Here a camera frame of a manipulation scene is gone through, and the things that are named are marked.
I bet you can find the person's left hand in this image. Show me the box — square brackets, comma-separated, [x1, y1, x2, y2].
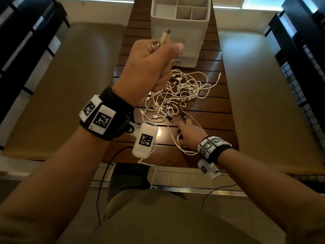
[111, 39, 185, 107]

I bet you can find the person's right hand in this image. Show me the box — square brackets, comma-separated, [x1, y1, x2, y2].
[177, 119, 209, 151]

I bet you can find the tangle of white cables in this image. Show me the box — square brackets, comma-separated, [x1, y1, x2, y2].
[138, 69, 222, 190]

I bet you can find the white drawer organizer box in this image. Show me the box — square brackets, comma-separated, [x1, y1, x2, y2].
[150, 0, 212, 68]

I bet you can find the person's left forearm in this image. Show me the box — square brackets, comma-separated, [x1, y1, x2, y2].
[0, 127, 111, 244]

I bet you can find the person's right forearm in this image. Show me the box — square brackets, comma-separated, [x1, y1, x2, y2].
[218, 149, 325, 244]

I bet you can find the person's dark trouser leg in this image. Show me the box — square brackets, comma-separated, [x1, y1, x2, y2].
[106, 162, 152, 204]

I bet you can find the black right wristband with markers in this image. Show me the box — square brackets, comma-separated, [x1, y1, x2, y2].
[197, 136, 233, 164]

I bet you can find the black wristband with markers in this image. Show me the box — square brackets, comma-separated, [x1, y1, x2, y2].
[79, 86, 135, 141]
[197, 136, 233, 164]

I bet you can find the wooden slatted table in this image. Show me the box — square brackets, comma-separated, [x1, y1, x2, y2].
[101, 0, 240, 168]

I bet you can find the black left wristband with markers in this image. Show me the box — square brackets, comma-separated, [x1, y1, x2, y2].
[79, 86, 135, 141]

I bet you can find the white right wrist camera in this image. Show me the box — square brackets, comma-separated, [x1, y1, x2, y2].
[197, 159, 221, 180]

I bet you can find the thin black camera wire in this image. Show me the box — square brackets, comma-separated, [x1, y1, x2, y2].
[96, 146, 134, 226]
[202, 170, 238, 208]

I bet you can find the wire mesh panel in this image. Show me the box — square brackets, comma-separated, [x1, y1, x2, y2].
[279, 43, 325, 153]

